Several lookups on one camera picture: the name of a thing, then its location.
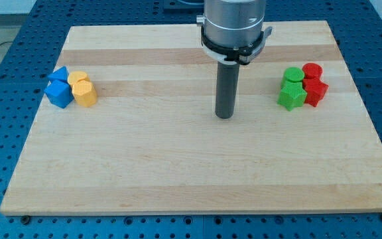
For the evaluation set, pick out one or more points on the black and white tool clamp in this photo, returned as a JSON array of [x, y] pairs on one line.
[[230, 56]]

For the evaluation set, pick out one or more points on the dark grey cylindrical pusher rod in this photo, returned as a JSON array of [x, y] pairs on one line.
[[226, 88]]

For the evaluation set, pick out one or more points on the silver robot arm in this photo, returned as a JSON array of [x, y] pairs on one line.
[[232, 33]]

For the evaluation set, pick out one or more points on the green star block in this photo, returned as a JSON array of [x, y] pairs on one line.
[[292, 95]]

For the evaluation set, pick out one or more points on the red star block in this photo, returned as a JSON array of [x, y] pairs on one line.
[[315, 90]]

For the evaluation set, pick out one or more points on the green cylinder block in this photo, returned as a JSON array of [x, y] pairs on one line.
[[292, 75]]

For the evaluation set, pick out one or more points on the red cylinder block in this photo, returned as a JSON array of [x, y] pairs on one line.
[[312, 70]]

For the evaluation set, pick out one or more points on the light wooden board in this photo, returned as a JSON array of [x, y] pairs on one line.
[[152, 143]]

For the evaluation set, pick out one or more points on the yellow hexagon block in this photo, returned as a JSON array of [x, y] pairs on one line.
[[84, 93]]

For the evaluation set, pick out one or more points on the yellow cylinder block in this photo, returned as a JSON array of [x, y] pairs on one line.
[[77, 76]]

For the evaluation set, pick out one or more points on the blue triangle block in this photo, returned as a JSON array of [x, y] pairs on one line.
[[61, 75]]

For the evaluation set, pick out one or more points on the blue cube block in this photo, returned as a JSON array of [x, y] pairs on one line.
[[59, 93]]

